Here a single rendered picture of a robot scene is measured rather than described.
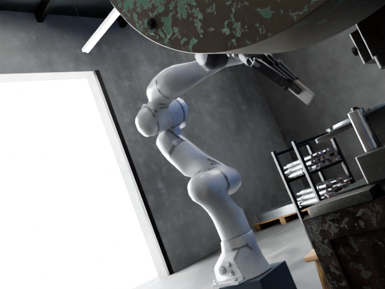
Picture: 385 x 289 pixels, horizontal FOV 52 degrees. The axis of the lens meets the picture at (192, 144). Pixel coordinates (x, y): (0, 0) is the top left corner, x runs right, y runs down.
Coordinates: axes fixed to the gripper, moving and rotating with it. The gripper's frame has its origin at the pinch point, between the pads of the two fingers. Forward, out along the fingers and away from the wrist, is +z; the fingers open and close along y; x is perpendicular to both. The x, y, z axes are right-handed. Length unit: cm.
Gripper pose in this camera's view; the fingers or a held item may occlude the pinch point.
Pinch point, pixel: (302, 92)
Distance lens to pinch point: 102.6
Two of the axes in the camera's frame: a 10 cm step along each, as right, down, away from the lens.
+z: 6.1, 6.6, -4.3
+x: 4.2, -7.4, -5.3
